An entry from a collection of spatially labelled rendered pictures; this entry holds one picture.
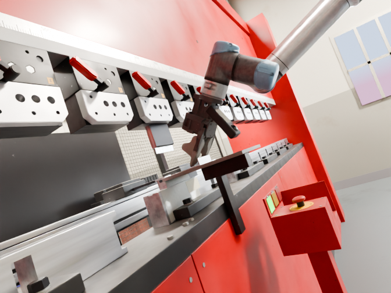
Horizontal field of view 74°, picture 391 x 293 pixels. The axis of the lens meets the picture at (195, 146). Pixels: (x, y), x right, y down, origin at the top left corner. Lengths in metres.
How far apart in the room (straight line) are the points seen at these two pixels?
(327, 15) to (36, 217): 1.14
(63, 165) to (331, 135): 3.66
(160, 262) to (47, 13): 0.59
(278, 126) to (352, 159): 1.65
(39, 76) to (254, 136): 2.56
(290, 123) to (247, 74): 2.19
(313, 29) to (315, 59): 3.48
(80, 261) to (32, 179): 0.64
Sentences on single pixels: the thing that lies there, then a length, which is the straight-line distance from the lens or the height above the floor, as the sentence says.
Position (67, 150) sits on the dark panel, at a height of 1.25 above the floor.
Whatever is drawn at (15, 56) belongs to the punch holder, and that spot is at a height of 1.31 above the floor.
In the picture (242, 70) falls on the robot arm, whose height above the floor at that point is 1.20.
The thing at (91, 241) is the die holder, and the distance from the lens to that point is 0.57.
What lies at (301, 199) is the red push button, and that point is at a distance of 0.84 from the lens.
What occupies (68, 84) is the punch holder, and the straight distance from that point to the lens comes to 0.69.
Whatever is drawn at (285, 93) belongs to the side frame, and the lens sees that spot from 2.90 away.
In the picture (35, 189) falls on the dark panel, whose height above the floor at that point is 1.12.
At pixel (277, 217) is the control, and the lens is 0.83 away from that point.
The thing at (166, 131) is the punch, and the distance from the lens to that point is 0.89.
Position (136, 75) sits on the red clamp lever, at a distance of 0.78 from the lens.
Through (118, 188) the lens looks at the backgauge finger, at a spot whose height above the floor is 1.02.
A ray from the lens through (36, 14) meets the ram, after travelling 0.72.
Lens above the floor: 1.00
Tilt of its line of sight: 4 degrees up
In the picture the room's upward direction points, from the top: 20 degrees counter-clockwise
